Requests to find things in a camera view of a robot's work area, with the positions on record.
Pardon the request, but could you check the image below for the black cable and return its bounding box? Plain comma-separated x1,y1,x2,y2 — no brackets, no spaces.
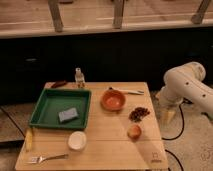
161,100,186,171

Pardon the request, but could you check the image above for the bunch of dark grapes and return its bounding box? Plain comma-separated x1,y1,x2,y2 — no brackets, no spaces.
129,107,150,122

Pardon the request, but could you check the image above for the white handled knife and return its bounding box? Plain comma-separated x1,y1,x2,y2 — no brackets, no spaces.
109,87,144,95

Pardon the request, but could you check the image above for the green plastic tray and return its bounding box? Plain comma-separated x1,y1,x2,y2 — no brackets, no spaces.
29,89,91,130

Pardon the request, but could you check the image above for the small clear bottle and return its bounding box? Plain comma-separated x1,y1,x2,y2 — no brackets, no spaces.
75,68,85,88

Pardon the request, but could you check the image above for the yellow banana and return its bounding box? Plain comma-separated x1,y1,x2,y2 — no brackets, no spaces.
25,128,33,152

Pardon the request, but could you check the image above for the blue grey sponge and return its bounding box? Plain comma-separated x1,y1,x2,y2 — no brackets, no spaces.
58,108,78,123

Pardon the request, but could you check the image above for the red yellow apple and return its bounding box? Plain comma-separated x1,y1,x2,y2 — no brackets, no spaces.
127,125,142,140

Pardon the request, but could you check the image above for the orange bowl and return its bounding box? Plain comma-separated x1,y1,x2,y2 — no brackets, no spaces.
100,90,126,111

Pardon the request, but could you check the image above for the silver fork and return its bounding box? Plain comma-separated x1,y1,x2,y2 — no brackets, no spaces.
27,154,69,164

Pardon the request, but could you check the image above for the white paper cup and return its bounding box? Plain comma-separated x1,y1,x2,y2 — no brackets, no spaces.
68,131,87,151

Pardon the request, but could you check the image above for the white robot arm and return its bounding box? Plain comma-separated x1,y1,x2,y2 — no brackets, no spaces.
156,62,213,123

